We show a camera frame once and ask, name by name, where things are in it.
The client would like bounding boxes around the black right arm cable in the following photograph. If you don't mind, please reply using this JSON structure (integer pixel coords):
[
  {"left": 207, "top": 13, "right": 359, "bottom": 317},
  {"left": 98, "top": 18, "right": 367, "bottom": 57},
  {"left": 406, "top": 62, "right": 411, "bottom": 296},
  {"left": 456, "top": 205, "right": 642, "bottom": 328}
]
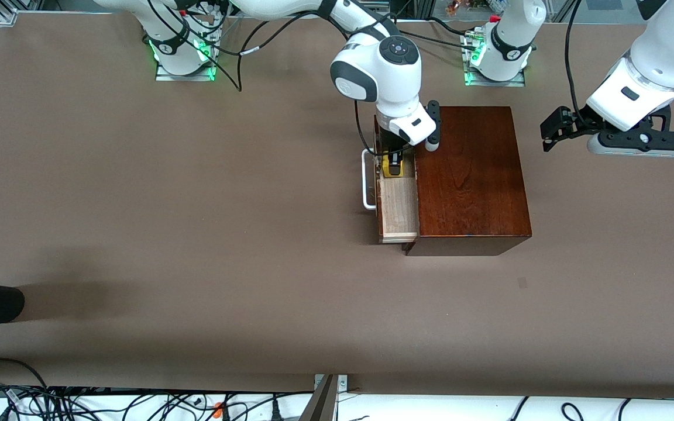
[{"left": 147, "top": 0, "right": 387, "bottom": 157}]

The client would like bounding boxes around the black cable on table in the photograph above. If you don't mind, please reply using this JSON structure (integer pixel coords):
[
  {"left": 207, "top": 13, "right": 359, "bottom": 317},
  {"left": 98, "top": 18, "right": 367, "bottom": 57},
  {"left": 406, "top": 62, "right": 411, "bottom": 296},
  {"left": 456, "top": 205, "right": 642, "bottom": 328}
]
[
  {"left": 396, "top": 22, "right": 481, "bottom": 53},
  {"left": 428, "top": 16, "right": 479, "bottom": 37}
]

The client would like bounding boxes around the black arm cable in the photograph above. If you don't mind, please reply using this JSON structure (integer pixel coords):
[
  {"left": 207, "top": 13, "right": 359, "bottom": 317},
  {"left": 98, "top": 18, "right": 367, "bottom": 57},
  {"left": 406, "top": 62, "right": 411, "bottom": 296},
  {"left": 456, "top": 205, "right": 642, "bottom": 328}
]
[
  {"left": 565, "top": 0, "right": 593, "bottom": 126},
  {"left": 147, "top": 0, "right": 387, "bottom": 157}
]

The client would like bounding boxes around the dark slanted bar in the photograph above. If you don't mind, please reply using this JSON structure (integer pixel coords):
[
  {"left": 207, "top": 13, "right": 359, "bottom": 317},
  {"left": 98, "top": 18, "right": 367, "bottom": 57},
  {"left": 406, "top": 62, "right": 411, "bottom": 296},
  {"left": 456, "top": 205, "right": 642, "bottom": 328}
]
[{"left": 299, "top": 374, "right": 339, "bottom": 421}]

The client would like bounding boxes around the white metal drawer handle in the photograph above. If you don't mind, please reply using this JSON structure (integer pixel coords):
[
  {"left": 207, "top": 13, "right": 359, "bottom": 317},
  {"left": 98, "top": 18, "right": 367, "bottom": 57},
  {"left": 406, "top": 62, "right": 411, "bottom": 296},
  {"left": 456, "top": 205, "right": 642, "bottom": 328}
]
[{"left": 362, "top": 148, "right": 378, "bottom": 211}]

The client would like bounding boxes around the dark brown wooden cabinet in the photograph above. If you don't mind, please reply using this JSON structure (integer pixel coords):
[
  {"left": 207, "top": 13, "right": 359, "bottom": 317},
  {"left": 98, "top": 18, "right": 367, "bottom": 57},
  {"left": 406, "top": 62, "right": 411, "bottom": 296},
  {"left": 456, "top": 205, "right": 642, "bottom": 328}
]
[{"left": 401, "top": 106, "right": 532, "bottom": 257}]

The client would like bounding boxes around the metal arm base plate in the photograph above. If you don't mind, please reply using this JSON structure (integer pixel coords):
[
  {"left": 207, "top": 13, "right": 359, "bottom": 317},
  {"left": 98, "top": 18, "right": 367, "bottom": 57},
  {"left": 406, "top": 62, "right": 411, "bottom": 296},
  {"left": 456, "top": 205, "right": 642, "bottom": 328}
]
[
  {"left": 464, "top": 67, "right": 526, "bottom": 88},
  {"left": 155, "top": 61, "right": 216, "bottom": 82}
]

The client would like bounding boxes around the black floor cable arc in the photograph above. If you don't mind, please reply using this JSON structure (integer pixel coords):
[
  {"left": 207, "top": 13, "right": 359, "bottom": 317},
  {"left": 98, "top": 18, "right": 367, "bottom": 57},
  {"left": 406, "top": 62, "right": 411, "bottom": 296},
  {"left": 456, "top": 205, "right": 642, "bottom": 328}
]
[{"left": 0, "top": 357, "right": 51, "bottom": 391}]

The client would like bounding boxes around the metal table edge bracket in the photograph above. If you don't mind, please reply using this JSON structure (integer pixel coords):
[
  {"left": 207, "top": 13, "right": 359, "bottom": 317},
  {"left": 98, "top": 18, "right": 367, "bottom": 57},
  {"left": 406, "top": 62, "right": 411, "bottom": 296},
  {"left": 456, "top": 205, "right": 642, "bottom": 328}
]
[{"left": 314, "top": 374, "right": 349, "bottom": 405}]

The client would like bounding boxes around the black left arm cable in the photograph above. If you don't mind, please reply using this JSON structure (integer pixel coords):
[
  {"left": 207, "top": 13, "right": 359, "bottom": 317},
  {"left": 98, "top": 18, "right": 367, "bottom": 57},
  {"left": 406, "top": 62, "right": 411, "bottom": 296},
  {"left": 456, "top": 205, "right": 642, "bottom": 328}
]
[{"left": 565, "top": 0, "right": 593, "bottom": 126}]

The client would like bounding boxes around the light wood drawer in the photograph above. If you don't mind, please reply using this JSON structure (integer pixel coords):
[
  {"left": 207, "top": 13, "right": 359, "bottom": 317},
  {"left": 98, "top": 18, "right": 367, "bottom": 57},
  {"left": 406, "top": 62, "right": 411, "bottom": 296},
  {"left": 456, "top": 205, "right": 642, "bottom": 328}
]
[{"left": 374, "top": 115, "right": 420, "bottom": 244}]

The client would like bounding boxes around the tangled black cable bundle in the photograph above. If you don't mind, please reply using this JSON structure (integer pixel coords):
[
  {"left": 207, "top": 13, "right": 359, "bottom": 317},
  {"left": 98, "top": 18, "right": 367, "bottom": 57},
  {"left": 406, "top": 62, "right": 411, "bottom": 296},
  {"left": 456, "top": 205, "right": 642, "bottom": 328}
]
[{"left": 0, "top": 381, "right": 314, "bottom": 421}]

